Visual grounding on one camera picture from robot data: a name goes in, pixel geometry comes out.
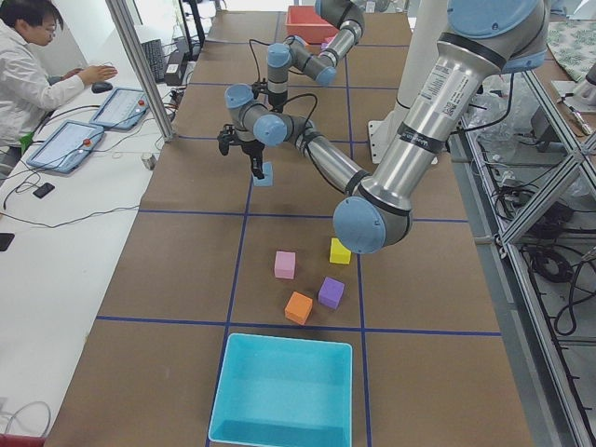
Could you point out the seated person white coat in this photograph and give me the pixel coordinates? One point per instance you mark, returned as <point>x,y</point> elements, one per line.
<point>27,94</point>

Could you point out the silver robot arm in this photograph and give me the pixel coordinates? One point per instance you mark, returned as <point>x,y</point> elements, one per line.
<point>460,44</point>
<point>292,53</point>

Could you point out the far teach pendant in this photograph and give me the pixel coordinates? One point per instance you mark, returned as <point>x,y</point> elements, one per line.
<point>121,110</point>

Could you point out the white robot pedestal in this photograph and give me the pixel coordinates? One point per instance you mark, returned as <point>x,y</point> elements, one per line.
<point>400,93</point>

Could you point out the pink plastic bin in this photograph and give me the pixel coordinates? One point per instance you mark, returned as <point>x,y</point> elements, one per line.
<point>307,24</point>

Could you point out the aluminium frame post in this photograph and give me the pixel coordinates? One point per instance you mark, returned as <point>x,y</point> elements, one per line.
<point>126,31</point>

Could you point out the black keyboard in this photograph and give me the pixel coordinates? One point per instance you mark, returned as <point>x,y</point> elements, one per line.
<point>153,52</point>

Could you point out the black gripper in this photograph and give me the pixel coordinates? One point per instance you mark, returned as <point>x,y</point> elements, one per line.
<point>277,103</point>
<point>251,150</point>

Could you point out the black smartphone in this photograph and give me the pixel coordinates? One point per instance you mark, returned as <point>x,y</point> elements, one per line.
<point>43,190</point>

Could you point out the light pink foam block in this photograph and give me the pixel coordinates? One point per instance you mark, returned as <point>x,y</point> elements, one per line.
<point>285,264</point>

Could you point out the light blue block arm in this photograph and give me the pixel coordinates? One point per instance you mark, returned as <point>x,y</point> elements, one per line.
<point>268,179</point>

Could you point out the purple foam block left side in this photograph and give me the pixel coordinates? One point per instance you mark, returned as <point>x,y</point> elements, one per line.
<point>331,292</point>

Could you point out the near teach pendant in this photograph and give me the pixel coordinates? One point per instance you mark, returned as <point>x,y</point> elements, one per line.
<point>66,148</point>

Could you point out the teach pendant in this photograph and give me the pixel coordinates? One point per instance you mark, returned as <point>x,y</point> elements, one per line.
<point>121,110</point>
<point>66,148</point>

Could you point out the orange foam block left side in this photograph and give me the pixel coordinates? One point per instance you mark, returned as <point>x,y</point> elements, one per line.
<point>298,308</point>

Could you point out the yellow foam block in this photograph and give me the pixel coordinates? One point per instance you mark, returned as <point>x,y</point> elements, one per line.
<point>339,254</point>

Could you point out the black computer mouse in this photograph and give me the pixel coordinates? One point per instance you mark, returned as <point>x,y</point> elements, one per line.
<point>100,87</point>

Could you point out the light blue plastic bin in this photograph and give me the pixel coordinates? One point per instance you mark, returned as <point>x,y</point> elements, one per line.
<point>277,391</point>

